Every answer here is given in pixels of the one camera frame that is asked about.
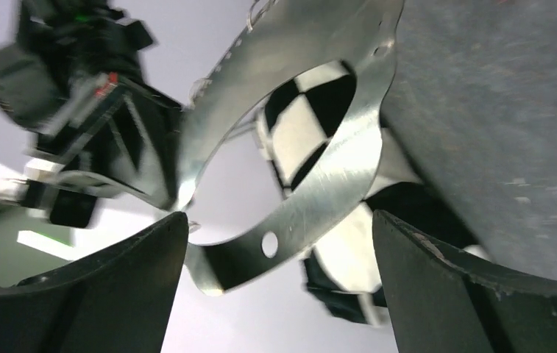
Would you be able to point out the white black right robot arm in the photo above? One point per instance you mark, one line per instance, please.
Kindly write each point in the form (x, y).
(72, 77)

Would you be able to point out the black white checkered pillow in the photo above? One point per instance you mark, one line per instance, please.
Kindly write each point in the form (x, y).
(293, 128)

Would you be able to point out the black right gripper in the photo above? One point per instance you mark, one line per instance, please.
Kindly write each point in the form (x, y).
(111, 136)

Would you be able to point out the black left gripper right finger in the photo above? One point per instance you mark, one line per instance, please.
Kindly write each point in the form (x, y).
(444, 299)

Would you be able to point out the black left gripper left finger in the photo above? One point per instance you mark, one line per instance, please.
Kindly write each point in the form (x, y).
(118, 299)

